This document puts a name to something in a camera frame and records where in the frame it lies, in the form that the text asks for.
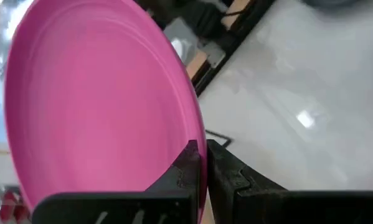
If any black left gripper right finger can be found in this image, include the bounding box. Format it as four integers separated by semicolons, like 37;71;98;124
206;139;373;224

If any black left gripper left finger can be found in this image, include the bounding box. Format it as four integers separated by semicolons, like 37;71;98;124
31;139;202;224

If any pink plate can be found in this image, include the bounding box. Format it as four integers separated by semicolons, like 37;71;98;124
4;0;208;224

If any red fabric object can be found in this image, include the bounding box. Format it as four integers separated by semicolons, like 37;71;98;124
0;189;29;223

